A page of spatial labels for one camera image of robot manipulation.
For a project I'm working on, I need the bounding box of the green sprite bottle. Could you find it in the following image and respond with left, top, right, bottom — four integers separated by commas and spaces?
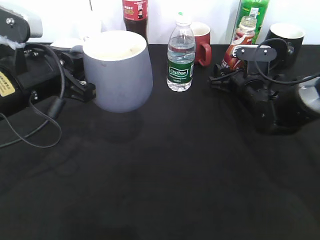
233, 0, 270, 44

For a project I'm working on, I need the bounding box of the orange Nescafe coffee bottle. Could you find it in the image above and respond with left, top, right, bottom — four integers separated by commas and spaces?
221, 16, 257, 70

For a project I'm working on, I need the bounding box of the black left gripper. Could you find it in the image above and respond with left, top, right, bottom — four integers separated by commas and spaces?
0, 43, 96, 117

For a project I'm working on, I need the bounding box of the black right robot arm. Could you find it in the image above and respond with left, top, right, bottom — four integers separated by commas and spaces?
208, 64, 320, 135

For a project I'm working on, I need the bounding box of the black ceramic mug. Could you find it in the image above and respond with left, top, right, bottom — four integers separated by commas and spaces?
265, 23, 305, 69

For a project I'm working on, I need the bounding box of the clear water bottle green label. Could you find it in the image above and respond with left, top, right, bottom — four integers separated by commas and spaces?
166, 11, 196, 92

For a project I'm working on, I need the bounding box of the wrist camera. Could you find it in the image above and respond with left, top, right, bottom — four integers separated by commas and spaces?
232, 45, 277, 77
0, 2, 43, 50

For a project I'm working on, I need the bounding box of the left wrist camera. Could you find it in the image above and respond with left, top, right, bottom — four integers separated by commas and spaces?
0, 2, 43, 50

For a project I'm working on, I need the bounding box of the white ceramic mug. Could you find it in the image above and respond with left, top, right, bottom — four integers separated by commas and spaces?
50, 38, 84, 51

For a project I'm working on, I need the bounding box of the white milk carton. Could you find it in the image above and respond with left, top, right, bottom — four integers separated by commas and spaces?
75, 17, 102, 41

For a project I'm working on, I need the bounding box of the black camera cable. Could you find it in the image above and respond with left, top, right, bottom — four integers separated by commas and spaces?
254, 37, 320, 85
0, 42, 67, 149

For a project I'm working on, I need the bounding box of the black left camera cable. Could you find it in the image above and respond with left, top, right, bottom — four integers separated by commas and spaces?
0, 42, 67, 149

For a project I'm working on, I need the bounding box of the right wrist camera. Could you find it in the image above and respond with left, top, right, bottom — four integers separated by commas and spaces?
232, 45, 277, 77

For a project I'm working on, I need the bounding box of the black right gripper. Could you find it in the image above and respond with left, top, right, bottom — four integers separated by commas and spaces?
207, 64, 310, 135

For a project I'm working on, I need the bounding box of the dark cola bottle red label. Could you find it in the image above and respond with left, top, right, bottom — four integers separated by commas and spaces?
122, 0, 149, 43

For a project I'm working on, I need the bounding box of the red ceramic mug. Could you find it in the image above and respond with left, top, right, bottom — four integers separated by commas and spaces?
190, 21, 212, 67

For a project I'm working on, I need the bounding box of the black right camera cable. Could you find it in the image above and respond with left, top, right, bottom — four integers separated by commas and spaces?
254, 37, 320, 85

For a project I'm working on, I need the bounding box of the grey ceramic mug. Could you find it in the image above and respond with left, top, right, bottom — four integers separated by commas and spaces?
70, 30, 153, 113

